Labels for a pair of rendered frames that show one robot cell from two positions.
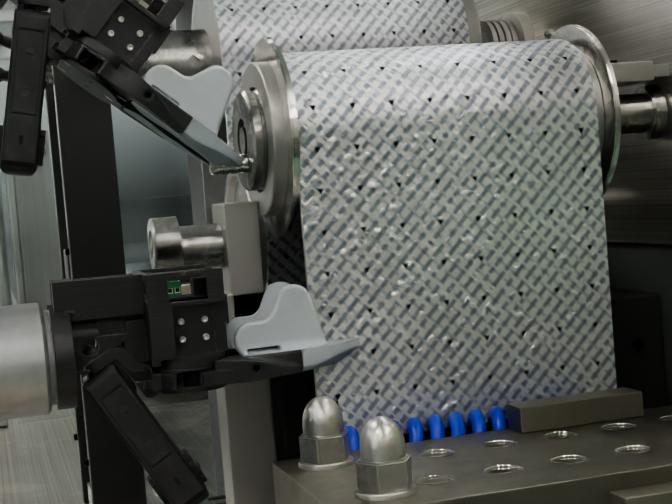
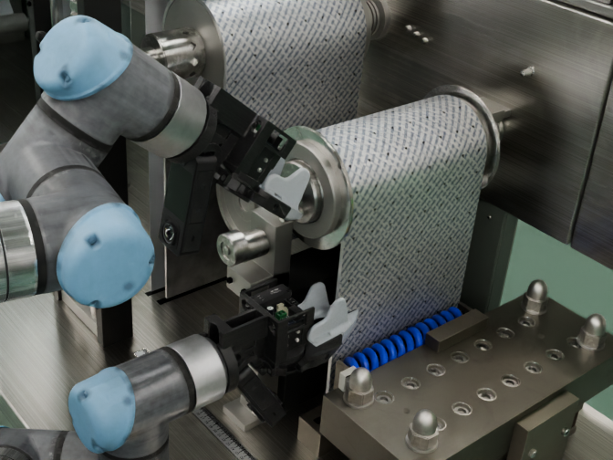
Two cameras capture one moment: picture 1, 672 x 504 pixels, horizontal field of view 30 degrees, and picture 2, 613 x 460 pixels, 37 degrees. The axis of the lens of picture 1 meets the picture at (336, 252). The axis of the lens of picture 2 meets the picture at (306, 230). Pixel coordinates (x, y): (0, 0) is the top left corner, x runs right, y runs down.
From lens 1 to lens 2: 0.71 m
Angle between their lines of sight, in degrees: 37
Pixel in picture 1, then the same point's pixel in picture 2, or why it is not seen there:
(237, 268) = (277, 261)
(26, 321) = (212, 361)
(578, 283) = (456, 251)
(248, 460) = not seen: hidden behind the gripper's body
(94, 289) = (244, 330)
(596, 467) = (506, 405)
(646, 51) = (494, 91)
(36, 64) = (206, 192)
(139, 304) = (264, 331)
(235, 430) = not seen: hidden behind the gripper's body
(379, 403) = (359, 337)
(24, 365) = (215, 389)
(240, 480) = not seen: hidden behind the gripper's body
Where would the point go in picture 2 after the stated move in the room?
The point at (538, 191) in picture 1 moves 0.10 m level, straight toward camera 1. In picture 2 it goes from (451, 210) to (483, 252)
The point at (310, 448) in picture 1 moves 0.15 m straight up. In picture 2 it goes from (357, 398) to (370, 292)
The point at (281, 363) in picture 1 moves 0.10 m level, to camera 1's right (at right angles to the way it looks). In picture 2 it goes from (333, 345) to (408, 329)
